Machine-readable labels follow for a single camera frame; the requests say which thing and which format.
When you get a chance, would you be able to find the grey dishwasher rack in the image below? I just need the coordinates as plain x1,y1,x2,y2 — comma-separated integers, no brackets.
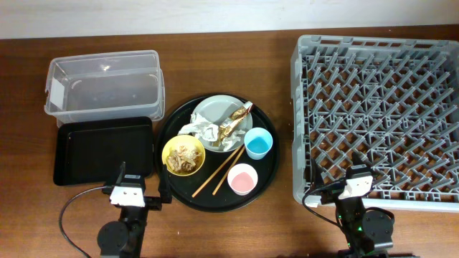
290,35,458,212

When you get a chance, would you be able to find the round black serving tray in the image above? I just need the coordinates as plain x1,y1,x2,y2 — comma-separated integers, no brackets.
153,95,280,212

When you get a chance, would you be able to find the clear plastic waste bin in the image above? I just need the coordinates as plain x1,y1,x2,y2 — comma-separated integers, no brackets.
44,50,166,125

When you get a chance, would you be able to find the pink plastic cup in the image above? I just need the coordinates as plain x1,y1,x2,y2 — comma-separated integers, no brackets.
227,163,258,196

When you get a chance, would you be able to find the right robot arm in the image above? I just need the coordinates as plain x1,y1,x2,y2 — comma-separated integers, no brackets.
305,153,395,258

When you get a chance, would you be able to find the blue plastic cup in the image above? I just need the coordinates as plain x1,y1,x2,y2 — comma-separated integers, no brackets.
244,128,273,160

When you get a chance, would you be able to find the white napkin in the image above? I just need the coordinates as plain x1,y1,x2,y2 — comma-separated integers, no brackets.
178,113,219,142

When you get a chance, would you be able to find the peanut shells and rice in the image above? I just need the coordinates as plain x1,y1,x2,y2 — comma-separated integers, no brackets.
166,145,202,175

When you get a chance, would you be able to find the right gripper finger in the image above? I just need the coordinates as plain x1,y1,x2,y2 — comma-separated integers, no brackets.
351,152,377,176
311,159,325,187

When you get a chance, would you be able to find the gold foil wrapper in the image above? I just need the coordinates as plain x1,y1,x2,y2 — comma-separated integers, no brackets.
212,101,253,147

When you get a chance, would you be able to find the black rectangular tray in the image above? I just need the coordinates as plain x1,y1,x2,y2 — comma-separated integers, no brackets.
53,117,153,186

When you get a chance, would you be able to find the wooden chopstick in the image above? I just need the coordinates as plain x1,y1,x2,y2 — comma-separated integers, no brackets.
191,147,242,198
212,146,246,196

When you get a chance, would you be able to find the yellow bowl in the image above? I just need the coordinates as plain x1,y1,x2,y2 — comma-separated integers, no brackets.
161,135,206,176

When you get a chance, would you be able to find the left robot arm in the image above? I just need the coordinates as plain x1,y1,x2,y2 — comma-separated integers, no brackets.
97,162,172,258

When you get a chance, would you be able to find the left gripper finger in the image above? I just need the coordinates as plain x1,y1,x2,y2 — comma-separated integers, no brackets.
107,161,126,186
158,164,172,204

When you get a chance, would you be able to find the grey round plate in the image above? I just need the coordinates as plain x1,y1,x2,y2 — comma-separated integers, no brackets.
192,95,252,151

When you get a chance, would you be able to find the small white tissue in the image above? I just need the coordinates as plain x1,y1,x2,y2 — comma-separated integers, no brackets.
221,130,245,152

